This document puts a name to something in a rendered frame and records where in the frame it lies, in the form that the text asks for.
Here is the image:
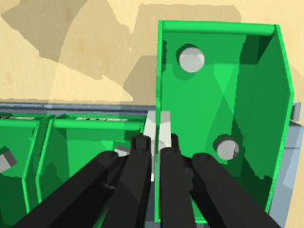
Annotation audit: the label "green bin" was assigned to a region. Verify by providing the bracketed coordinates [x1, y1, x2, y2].
[154, 20, 295, 222]
[0, 113, 55, 228]
[35, 113, 146, 203]

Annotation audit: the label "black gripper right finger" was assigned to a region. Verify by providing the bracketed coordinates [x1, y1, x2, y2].
[158, 111, 281, 228]

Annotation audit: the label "grey disc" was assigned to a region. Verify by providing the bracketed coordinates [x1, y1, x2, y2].
[179, 47, 204, 73]
[215, 137, 239, 160]

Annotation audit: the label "small white block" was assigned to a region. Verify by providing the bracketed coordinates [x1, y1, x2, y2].
[115, 145, 131, 157]

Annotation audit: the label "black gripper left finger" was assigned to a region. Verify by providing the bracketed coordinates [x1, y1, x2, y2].
[11, 110, 156, 228]

